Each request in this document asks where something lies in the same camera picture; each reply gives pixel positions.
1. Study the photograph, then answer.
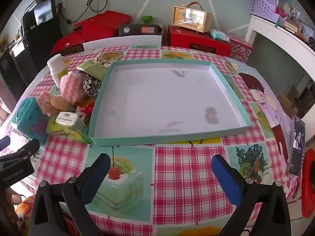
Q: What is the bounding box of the small green tissue pack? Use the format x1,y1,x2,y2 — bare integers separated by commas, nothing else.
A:
56,112,92,144

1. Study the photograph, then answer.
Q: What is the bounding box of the pink lace fabric bundle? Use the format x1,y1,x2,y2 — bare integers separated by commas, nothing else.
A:
36,92,60,115

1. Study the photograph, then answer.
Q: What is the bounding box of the red pink knitted flower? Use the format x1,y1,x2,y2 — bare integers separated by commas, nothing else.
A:
75,101,95,123

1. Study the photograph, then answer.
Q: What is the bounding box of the pink white zigzag towel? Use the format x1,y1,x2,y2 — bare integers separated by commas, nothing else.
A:
60,71,86,105

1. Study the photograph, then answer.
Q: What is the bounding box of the leopard print scrunchie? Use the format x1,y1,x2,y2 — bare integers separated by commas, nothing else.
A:
82,75,102,97

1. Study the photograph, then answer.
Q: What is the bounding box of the green cloth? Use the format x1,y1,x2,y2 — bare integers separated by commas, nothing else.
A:
76,60,107,80

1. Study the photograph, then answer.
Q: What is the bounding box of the large green tissue pack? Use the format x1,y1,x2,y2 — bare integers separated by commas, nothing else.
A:
46,114,66,135

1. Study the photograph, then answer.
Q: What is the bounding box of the person left hand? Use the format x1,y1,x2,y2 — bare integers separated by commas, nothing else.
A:
1,188,22,223

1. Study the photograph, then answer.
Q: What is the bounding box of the teal embossed plastic box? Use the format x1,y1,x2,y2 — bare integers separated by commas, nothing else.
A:
11,97,49,145

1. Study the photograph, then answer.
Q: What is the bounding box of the round orange bread toy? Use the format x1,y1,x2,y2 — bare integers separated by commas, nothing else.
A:
50,96,70,111

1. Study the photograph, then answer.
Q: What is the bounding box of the smartphone on stand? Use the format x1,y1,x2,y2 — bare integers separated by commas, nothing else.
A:
288,116,305,176

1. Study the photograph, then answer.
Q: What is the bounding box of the red stool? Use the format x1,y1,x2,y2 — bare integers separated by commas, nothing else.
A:
302,149,314,218

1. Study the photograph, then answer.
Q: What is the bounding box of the white pill bottle green label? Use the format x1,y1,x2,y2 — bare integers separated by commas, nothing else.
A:
47,54,68,87

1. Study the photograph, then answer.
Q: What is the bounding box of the black cabinet with monitor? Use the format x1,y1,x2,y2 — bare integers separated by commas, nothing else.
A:
1,0,62,111

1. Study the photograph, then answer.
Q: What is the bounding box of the colourful patterned tablecloth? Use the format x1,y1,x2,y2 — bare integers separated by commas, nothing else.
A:
4,45,306,236

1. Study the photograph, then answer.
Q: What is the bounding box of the teal shallow cardboard tray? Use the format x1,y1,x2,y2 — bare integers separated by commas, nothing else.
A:
89,59,251,146

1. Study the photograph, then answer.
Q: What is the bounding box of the red open gift bag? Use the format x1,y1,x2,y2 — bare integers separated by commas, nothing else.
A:
51,10,132,56

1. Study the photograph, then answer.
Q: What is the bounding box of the black box with QR label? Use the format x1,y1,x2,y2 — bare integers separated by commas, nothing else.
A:
119,24,163,37

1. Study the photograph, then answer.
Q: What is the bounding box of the white shelf desk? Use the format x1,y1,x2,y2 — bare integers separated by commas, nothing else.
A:
245,15,315,80

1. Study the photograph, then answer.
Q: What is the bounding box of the green dumbbell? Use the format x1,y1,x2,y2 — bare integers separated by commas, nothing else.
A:
141,16,153,25

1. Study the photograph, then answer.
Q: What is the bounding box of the red patterned gift box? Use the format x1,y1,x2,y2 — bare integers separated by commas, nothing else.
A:
227,33,254,63

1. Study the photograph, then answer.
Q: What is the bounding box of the red gift box with window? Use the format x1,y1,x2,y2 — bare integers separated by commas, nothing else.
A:
168,26,231,57

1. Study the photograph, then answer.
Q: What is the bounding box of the blue wet wipes pack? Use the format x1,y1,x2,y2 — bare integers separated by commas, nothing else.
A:
209,29,230,41

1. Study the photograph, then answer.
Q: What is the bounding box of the purple perforated file holder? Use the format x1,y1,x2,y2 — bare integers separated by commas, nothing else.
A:
250,0,280,23

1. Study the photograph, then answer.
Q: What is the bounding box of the yellow wooden handle box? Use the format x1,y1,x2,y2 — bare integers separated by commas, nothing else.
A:
172,1,212,33

